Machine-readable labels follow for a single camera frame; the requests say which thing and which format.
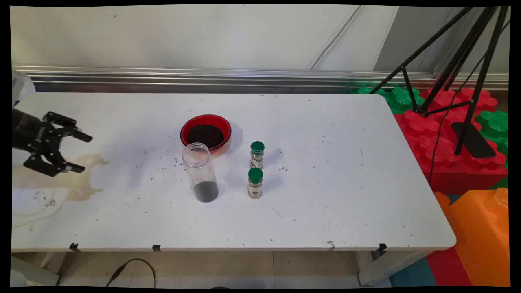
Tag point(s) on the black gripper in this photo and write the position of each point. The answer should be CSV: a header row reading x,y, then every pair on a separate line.
x,y
30,132

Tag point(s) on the clear plastic jar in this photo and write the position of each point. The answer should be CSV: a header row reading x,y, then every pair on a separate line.
x,y
200,175

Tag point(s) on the white table leg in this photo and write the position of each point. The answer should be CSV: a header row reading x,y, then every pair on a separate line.
x,y
36,274
386,266

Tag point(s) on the red bowl with black seeds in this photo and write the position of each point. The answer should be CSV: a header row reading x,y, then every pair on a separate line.
x,y
205,132

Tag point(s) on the spice jar with green lid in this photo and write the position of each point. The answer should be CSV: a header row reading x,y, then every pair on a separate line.
x,y
255,185
257,156

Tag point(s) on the teal floor mat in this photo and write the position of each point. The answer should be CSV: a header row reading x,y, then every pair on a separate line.
x,y
413,274

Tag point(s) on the red floor mat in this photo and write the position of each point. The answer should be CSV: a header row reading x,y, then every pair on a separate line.
x,y
447,268

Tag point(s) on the black flat pad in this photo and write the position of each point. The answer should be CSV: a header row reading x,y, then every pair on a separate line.
x,y
474,140

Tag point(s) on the black tripod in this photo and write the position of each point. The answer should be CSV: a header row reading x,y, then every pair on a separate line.
x,y
474,73

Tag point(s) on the orange plastic block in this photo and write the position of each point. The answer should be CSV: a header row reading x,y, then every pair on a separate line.
x,y
480,236

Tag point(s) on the aluminium rail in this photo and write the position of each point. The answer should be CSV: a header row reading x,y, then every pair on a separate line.
x,y
203,77

